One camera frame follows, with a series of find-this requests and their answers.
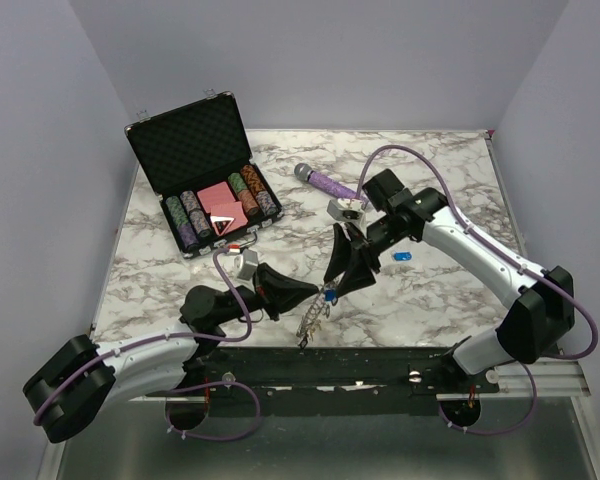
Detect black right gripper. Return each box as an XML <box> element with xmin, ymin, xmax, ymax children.
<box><xmin>323</xmin><ymin>212</ymin><xmax>407</xmax><ymax>299</ymax></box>

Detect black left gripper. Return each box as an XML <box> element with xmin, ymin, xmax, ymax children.
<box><xmin>215</xmin><ymin>262</ymin><xmax>319</xmax><ymax>326</ymax></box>

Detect round metal key ring disc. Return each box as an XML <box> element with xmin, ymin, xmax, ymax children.
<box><xmin>296</xmin><ymin>282</ymin><xmax>338</xmax><ymax>349</ymax></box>

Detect blue key tag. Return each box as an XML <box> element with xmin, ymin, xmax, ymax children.
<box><xmin>324</xmin><ymin>290</ymin><xmax>338</xmax><ymax>305</ymax></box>
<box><xmin>392</xmin><ymin>252</ymin><xmax>412</xmax><ymax>262</ymax></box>

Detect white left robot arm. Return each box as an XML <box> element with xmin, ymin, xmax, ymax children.
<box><xmin>23</xmin><ymin>263</ymin><xmax>319</xmax><ymax>444</ymax></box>

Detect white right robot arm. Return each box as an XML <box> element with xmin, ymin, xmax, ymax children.
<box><xmin>324</xmin><ymin>170</ymin><xmax>574</xmax><ymax>392</ymax></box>

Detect blue key tag on disc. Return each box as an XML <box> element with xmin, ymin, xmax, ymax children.
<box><xmin>324</xmin><ymin>290</ymin><xmax>338</xmax><ymax>305</ymax></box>

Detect purple glitter microphone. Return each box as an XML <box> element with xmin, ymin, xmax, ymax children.
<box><xmin>294</xmin><ymin>163</ymin><xmax>368</xmax><ymax>206</ymax></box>

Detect all in triangle button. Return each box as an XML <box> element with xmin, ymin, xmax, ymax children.
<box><xmin>210</xmin><ymin>215</ymin><xmax>235</xmax><ymax>236</ymax></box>

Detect red playing card deck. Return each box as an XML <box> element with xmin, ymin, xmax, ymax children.
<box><xmin>196</xmin><ymin>181</ymin><xmax>248</xmax><ymax>235</ymax></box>

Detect black poker chip case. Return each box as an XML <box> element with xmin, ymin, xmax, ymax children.
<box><xmin>125</xmin><ymin>92</ymin><xmax>284</xmax><ymax>259</ymax></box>

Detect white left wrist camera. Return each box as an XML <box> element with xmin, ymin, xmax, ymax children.
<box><xmin>229</xmin><ymin>244</ymin><xmax>259</xmax><ymax>281</ymax></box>

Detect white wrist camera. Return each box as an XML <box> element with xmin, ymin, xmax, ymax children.
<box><xmin>327</xmin><ymin>198</ymin><xmax>366</xmax><ymax>230</ymax></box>
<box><xmin>229</xmin><ymin>244</ymin><xmax>259</xmax><ymax>281</ymax></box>

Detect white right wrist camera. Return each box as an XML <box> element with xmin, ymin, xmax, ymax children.
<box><xmin>327</xmin><ymin>198</ymin><xmax>366</xmax><ymax>230</ymax></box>

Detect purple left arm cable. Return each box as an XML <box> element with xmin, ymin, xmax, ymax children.
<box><xmin>32</xmin><ymin>247</ymin><xmax>261</xmax><ymax>443</ymax></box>

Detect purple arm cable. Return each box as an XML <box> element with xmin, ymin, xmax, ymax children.
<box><xmin>32</xmin><ymin>247</ymin><xmax>261</xmax><ymax>443</ymax></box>
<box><xmin>355</xmin><ymin>144</ymin><xmax>600</xmax><ymax>437</ymax></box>

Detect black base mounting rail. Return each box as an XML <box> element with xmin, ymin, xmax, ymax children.
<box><xmin>165</xmin><ymin>347</ymin><xmax>499</xmax><ymax>428</ymax></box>

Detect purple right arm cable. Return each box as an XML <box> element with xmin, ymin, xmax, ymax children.
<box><xmin>355</xmin><ymin>144</ymin><xmax>600</xmax><ymax>437</ymax></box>

